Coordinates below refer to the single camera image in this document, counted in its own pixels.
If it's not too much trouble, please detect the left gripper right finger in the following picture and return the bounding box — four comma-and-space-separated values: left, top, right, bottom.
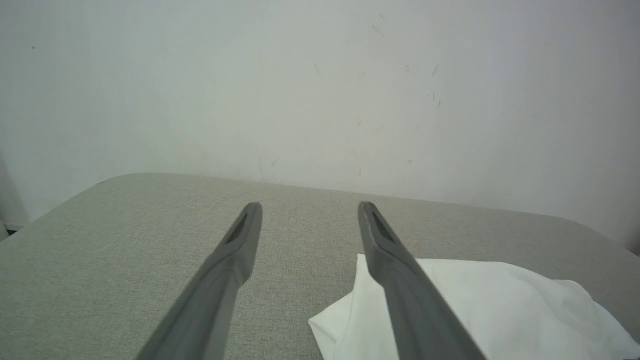
357, 201, 487, 360

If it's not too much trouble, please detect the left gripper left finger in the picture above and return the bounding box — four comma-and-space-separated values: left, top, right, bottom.
136, 201, 264, 360

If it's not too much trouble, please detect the white long-sleeve garment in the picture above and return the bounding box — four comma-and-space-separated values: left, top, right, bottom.
307, 253, 640, 360

